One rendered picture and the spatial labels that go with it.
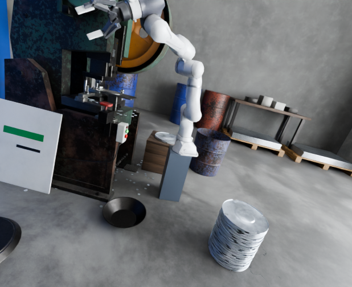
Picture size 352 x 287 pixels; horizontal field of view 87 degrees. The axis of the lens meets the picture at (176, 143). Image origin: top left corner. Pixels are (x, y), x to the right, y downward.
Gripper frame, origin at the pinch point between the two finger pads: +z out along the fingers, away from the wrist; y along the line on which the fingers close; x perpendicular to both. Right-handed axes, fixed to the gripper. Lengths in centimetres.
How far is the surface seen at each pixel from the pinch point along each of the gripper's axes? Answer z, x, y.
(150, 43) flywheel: -50, 34, 72
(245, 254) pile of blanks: -20, -138, 41
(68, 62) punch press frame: 18, 29, 52
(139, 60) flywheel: -35, 27, 78
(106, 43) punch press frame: -9.5, 16.3, 33.3
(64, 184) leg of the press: 67, -41, 86
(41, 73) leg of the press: 36, 24, 46
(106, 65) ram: -4, 15, 51
